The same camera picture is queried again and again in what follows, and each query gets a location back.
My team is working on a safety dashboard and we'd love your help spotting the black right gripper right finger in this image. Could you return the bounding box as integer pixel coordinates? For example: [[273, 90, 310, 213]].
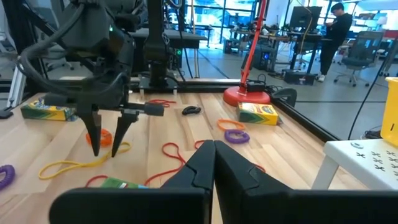
[[214, 139, 398, 224]]

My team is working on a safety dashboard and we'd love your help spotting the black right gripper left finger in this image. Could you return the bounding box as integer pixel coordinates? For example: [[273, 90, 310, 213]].
[[49, 139, 216, 224]]

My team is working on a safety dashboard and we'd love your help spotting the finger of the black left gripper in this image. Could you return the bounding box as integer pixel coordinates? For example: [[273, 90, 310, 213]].
[[111, 109, 140, 158], [76, 109, 103, 157]]

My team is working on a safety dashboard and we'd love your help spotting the orange coil wristband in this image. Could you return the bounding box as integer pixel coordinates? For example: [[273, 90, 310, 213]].
[[85, 128, 113, 147]]

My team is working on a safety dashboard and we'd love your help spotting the yellow rubber band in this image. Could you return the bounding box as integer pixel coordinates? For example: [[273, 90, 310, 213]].
[[38, 141, 132, 180]]

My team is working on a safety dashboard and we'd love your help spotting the purple coil keyring wristband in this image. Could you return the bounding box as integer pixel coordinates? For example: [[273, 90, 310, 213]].
[[224, 129, 251, 145], [0, 164, 16, 191]]

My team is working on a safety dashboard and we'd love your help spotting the yellow green crayon box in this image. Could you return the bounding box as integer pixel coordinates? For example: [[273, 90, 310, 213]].
[[20, 98, 77, 122], [99, 176, 150, 190], [236, 101, 280, 126]]

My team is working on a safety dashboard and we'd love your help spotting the black coil wristband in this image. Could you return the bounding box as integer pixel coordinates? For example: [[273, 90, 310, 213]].
[[181, 105, 202, 116]]

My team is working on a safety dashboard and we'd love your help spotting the yellow plastic basket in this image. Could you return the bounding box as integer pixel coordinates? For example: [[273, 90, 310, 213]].
[[379, 77, 398, 147]]

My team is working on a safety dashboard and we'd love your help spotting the red desk lamp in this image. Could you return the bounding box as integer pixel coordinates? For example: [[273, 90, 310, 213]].
[[223, 0, 272, 107]]

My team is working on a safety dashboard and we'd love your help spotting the cluttered office desk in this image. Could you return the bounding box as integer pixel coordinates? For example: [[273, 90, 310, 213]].
[[229, 26, 326, 74]]

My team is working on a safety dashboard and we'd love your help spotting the black office chair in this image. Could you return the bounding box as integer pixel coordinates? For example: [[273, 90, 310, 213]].
[[333, 30, 385, 88]]

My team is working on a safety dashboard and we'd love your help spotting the orange rubber band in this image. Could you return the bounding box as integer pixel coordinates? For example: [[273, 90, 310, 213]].
[[216, 119, 246, 131]]

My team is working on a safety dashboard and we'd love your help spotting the black power adapter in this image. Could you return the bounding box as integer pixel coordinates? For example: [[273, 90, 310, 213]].
[[245, 80, 267, 93]]

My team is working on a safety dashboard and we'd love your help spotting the black table corner clamp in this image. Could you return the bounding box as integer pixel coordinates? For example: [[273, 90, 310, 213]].
[[273, 87, 299, 108]]

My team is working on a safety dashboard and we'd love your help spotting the white metal shelf riser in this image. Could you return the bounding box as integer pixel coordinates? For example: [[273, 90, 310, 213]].
[[310, 138, 398, 191]]

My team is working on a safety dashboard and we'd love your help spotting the black box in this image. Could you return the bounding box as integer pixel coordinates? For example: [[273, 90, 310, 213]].
[[282, 70, 317, 86]]

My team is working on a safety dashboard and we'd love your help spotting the black computer tower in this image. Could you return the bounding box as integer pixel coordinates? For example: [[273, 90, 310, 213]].
[[253, 46, 276, 72]]

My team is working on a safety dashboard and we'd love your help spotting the black computer monitor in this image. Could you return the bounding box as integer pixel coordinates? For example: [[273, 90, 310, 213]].
[[289, 5, 323, 31]]

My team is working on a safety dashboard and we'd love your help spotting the person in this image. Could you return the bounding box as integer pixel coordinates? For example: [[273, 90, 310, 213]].
[[317, 2, 354, 83]]

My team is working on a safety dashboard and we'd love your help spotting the white table lamp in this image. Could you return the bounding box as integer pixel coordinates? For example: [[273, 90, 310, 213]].
[[376, 15, 389, 30]]

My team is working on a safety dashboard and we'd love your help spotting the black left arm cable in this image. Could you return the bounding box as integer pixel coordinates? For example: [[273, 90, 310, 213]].
[[17, 0, 130, 97]]

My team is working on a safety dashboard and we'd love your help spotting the aluminium frame post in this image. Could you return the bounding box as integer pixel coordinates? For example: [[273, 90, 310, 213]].
[[6, 65, 27, 108]]

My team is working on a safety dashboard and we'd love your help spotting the black table edge rail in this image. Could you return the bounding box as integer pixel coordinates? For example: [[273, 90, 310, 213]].
[[130, 77, 341, 143]]

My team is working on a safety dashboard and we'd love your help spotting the black frame post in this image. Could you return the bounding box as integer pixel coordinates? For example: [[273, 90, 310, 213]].
[[0, 0, 63, 94]]

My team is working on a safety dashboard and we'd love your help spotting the thin black cable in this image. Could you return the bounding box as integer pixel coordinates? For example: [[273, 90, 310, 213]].
[[347, 46, 398, 141]]

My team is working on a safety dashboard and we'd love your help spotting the yellow hanging cord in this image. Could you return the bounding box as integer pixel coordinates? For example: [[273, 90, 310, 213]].
[[297, 15, 313, 57]]

